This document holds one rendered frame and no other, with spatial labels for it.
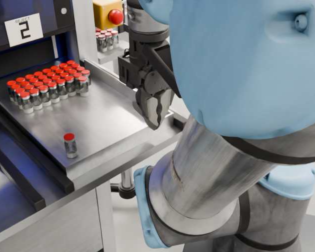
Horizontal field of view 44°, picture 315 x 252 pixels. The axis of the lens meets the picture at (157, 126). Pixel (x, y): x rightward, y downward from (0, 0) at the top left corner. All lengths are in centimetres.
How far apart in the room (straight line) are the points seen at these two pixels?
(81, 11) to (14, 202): 54
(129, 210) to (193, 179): 150
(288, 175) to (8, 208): 45
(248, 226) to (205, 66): 42
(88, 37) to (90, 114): 27
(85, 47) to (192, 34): 91
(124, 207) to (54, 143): 109
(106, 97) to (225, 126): 79
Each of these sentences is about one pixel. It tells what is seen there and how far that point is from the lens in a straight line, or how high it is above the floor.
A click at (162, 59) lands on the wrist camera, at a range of 67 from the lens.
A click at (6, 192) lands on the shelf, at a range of 75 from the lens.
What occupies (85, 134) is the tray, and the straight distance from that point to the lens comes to 84.
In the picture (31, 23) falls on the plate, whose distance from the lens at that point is 100.
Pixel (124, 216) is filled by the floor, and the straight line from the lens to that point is 184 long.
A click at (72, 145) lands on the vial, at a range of 76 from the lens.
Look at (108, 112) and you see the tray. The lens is 90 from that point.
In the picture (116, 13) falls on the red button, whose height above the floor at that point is 101.
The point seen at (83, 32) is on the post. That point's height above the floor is 97.
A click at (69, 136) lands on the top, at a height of 93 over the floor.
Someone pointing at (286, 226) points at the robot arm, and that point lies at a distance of 61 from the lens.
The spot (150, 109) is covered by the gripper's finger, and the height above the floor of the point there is 97.
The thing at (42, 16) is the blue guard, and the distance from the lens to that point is 102.
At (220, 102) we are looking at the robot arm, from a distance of 17.
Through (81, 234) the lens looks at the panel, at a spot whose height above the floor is 24.
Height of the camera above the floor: 138
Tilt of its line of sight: 36 degrees down
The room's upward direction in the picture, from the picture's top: straight up
